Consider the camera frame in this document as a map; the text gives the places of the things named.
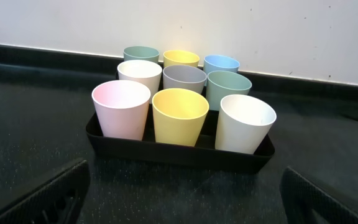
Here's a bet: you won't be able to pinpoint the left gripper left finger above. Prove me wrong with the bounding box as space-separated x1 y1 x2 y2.
0 157 91 224

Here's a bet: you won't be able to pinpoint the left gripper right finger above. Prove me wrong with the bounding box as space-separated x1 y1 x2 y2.
279 166 358 224

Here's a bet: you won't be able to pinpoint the white cup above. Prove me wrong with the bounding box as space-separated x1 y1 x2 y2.
214 94 277 155
117 59 163 103

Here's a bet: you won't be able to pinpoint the pink cup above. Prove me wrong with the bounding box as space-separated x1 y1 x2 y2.
91 80 152 141

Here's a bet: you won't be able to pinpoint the yellow cup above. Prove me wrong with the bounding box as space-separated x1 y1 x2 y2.
152 88 210 147
163 50 201 68

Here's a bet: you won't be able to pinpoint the green cup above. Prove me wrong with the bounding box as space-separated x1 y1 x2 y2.
205 70 253 111
122 45 160 65

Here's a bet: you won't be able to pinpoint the blue cup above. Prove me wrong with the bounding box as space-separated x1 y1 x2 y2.
203 54 241 75

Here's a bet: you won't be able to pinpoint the grey cup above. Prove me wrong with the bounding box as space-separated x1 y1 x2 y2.
162 64 208 95

